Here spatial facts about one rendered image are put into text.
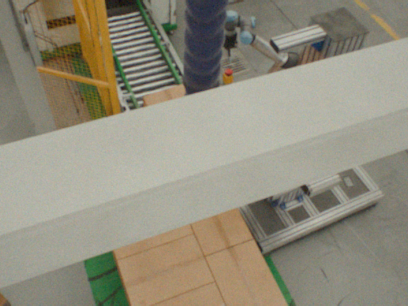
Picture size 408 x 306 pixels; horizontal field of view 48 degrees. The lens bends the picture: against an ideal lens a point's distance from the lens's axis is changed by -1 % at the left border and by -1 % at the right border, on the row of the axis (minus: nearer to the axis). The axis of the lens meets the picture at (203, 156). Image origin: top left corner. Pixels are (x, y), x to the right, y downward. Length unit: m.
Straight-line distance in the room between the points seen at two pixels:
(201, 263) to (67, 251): 2.93
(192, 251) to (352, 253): 1.53
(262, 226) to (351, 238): 0.85
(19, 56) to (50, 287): 1.85
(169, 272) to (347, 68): 2.92
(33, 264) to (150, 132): 0.18
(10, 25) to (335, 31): 1.97
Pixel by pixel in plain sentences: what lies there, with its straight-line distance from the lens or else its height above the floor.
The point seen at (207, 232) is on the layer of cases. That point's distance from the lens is 3.54.
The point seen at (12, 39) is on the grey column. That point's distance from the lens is 3.28.
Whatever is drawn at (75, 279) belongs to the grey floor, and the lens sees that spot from 4.06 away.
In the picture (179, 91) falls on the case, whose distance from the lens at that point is 3.83.
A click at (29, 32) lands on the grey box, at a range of 3.20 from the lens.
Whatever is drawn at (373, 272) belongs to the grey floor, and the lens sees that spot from 4.31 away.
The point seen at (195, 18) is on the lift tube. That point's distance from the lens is 2.53.
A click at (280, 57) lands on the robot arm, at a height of 1.68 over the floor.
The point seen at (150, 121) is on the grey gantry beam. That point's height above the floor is 3.32.
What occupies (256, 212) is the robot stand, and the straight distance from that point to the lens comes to 4.05.
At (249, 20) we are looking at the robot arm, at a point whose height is 1.85.
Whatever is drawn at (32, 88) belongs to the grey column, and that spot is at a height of 1.25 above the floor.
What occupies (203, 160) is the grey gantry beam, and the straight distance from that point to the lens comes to 0.46.
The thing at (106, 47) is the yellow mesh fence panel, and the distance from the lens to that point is 3.52.
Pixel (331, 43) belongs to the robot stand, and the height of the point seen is 2.01.
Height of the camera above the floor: 3.69
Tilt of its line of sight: 54 degrees down
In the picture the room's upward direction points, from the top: 4 degrees clockwise
